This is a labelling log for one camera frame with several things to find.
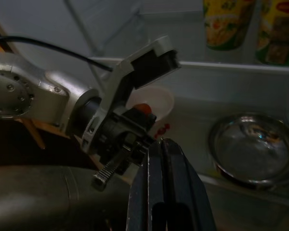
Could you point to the white cup red print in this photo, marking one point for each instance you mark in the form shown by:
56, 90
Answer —
160, 101

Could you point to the steel bowl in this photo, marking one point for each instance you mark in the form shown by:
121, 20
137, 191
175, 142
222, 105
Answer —
250, 154

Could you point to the wooden furniture frame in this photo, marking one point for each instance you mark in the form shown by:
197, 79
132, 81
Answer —
36, 132

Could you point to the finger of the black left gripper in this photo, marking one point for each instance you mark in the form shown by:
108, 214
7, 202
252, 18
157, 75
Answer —
144, 121

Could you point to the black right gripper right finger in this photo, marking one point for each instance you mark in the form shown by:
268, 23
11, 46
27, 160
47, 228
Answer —
185, 192

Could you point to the small orange-red round item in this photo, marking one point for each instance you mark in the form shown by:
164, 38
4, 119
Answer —
143, 107

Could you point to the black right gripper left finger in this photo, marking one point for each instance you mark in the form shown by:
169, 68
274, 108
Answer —
144, 192

